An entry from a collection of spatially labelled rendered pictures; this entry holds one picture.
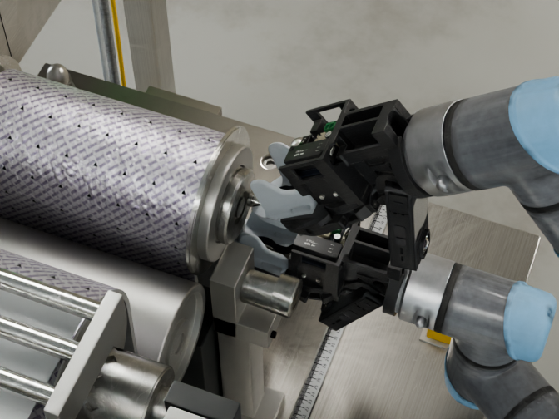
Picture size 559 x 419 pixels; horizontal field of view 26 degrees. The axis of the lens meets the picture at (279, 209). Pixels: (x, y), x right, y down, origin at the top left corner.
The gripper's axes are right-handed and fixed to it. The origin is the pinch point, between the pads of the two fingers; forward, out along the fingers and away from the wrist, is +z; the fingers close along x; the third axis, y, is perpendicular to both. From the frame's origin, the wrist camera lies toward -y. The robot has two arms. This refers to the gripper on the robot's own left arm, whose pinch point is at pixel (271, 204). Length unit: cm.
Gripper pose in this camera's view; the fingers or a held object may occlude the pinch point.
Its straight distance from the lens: 115.6
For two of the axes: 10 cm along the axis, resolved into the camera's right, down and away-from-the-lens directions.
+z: -7.2, 1.4, 6.8
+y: -6.0, -6.3, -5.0
